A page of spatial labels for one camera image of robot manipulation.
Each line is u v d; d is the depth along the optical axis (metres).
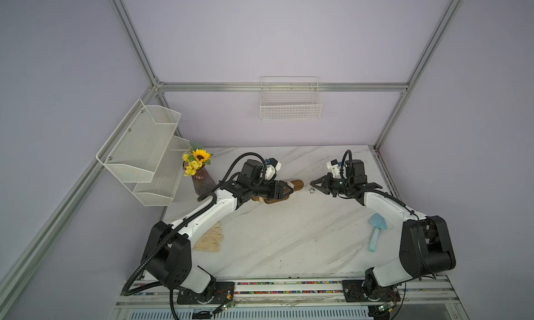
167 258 0.42
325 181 0.77
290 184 0.93
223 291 0.73
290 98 0.95
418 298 0.73
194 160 0.82
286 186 0.72
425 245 0.45
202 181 0.93
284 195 0.72
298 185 0.95
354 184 0.70
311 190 0.86
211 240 0.86
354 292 0.73
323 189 0.78
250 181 0.64
